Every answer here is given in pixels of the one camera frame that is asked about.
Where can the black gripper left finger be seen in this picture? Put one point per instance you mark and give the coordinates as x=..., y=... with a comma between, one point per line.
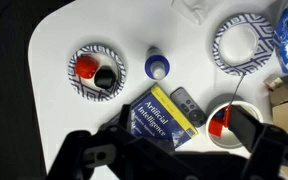
x=124, y=116

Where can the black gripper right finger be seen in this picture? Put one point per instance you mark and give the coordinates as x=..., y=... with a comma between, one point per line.
x=245, y=130

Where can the white bowl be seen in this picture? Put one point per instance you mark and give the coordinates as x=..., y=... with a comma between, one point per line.
x=232, y=141

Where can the red toy block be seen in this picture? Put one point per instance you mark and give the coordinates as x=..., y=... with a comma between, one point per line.
x=215, y=128

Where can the blue toy block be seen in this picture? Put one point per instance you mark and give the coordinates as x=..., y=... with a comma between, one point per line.
x=218, y=115

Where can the purple yellow box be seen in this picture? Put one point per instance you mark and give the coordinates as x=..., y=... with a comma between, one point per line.
x=157, y=116

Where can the black rounded object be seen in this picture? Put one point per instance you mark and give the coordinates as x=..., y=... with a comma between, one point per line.
x=104, y=77

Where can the long cardboard box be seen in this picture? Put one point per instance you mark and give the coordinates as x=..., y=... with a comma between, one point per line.
x=287, y=103

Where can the grey remote control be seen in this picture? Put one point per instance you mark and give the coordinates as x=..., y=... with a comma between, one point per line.
x=189, y=106

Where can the blue spray bottle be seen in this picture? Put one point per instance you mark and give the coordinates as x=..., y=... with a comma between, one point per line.
x=157, y=65

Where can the red ball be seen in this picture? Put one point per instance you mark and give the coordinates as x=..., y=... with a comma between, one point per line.
x=86, y=66

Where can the white crumpled napkin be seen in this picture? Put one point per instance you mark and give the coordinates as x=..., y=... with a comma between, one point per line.
x=194, y=10

